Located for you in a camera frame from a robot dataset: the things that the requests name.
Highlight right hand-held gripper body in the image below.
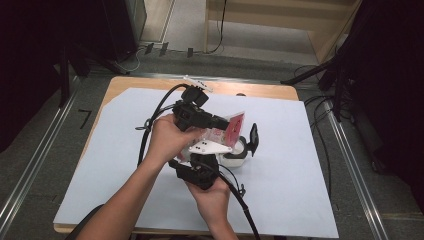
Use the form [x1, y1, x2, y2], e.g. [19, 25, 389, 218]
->
[175, 139, 234, 191]

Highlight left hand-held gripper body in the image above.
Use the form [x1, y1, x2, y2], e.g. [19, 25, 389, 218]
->
[172, 74, 215, 132]

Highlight red and white refill pouch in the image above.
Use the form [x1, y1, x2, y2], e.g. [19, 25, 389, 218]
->
[176, 111, 246, 163]

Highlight clear jar with black lid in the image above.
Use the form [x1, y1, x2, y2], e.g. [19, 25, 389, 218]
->
[216, 122, 261, 169]

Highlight person's left hand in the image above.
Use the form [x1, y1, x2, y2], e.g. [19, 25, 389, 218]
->
[145, 113, 206, 168]

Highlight person's right hand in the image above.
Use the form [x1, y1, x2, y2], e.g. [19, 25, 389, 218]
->
[185, 175, 232, 228]

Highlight wooden table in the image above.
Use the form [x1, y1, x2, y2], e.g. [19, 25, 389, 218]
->
[53, 75, 300, 235]

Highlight white sheet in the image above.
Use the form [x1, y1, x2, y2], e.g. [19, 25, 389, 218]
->
[53, 87, 340, 239]

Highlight black tripod stand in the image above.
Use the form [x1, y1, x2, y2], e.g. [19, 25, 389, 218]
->
[279, 49, 355, 123]
[58, 43, 132, 109]

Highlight black chair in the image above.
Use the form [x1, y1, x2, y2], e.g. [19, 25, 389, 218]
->
[64, 203, 108, 240]

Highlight dark cabinet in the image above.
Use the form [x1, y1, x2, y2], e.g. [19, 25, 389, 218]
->
[99, 0, 148, 63]

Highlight light wooden shelf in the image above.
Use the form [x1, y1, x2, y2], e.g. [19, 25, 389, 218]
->
[203, 0, 363, 64]

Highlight black curtain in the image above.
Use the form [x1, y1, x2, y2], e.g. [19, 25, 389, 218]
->
[336, 0, 424, 214]
[0, 0, 111, 154]

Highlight left hand-held gripper black cable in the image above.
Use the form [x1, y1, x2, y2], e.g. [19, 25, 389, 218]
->
[134, 83, 192, 168]

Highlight hand-held gripper black cable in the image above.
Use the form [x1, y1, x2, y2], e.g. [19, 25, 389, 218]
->
[213, 163, 262, 240]
[134, 83, 192, 168]

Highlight metal floor rail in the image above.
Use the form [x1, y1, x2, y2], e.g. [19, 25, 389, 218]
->
[89, 70, 285, 85]
[0, 75, 82, 228]
[324, 100, 390, 240]

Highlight right hand-held gripper black cable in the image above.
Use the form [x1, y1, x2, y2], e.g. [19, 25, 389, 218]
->
[213, 163, 262, 240]

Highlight white floor cable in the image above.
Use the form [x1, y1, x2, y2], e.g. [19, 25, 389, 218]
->
[114, 46, 148, 75]

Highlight black hanging cable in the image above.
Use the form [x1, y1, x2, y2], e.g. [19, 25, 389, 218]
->
[201, 0, 229, 55]

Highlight black floor cables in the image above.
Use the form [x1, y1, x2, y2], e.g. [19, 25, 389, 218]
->
[293, 64, 335, 198]

